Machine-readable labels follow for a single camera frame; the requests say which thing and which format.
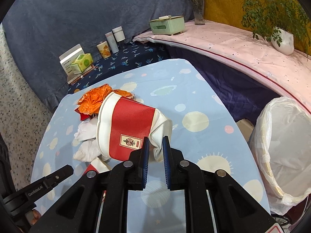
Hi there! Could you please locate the white tissue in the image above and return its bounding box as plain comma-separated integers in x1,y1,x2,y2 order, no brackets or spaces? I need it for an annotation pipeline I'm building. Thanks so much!
72,139,103,162
74,121,98,141

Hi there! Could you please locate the mustard yellow cloth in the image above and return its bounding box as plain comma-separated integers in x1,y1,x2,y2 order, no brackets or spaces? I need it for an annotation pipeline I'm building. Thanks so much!
202,0,311,54

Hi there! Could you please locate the navy patterned cloth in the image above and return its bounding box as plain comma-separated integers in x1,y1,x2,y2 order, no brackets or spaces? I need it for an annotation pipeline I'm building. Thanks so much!
67,41,170,95

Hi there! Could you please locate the green leafy plant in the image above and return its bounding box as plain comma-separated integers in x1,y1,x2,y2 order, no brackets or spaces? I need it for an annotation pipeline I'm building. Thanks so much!
218,0,311,61

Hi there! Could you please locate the glass vase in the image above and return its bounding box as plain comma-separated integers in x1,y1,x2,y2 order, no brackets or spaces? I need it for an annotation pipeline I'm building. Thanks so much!
192,0,206,26

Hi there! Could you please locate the small red box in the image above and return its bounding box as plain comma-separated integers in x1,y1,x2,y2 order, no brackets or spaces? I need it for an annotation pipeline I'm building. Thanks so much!
75,105,94,122

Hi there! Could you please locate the green tissue box holder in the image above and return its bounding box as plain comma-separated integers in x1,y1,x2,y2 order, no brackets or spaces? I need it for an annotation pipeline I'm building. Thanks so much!
149,15,186,36

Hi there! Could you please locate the white jar bottle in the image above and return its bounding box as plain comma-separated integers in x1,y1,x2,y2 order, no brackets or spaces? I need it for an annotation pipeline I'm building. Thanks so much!
112,26,126,43

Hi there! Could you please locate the red and white paper bucket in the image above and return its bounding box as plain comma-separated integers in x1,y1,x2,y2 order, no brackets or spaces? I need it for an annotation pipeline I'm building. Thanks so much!
96,93,173,163

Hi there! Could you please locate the white cardboard box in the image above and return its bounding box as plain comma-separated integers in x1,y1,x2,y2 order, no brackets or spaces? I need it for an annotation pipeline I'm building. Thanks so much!
59,44,84,77

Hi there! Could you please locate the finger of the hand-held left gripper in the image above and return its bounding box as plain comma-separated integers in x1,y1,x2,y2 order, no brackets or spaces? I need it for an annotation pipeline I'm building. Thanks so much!
24,164,74,201

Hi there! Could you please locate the can with orange print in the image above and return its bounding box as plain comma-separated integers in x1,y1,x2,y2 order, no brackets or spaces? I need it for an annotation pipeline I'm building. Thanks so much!
97,41,110,59

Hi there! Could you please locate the blue planet print tablecloth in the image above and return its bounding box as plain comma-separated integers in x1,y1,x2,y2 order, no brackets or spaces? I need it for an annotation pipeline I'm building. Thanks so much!
30,58,271,233

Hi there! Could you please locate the dark purple quilted cloth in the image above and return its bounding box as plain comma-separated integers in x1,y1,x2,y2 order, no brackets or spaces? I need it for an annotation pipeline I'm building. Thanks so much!
168,46,285,127

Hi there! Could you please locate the grey-blue backdrop cloth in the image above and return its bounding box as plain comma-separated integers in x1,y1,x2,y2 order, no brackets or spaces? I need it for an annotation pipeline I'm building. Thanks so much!
1,0,204,112

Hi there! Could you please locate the orange plastic bag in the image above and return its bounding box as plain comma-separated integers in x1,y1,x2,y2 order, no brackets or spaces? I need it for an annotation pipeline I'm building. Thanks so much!
77,84,135,116

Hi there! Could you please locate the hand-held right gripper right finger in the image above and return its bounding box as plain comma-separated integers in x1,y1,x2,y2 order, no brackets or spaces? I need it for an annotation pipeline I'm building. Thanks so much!
163,136,280,233

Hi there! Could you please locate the person's left hand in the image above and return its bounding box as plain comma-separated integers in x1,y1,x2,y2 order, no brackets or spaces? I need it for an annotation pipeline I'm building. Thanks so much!
26,210,41,227

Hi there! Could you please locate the pink bed cloth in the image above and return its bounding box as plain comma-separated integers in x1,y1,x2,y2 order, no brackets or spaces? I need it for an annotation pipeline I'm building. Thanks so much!
132,19,311,114

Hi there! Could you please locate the pale cosmetic tube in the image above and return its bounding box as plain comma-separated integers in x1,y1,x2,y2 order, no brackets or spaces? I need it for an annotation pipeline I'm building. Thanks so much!
105,33,119,53

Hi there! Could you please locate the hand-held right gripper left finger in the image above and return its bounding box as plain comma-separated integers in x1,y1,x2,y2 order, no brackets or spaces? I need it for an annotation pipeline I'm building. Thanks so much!
36,136,150,233

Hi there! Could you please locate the waste bin with white liner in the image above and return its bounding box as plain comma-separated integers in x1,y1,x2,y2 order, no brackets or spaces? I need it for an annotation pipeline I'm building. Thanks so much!
249,97,311,215

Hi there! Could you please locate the red and white wrapper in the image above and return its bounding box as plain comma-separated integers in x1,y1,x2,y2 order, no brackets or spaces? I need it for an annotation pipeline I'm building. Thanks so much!
84,156,113,175

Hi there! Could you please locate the beige dotted box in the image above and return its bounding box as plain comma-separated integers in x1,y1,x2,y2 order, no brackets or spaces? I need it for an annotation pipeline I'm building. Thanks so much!
236,118,255,142

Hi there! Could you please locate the white plant pot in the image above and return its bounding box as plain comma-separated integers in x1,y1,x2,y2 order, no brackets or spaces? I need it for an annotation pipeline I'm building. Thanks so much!
271,27,295,55

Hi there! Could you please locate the green tissue pack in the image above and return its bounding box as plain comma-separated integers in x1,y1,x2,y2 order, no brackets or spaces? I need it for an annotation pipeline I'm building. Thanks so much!
70,53,94,75

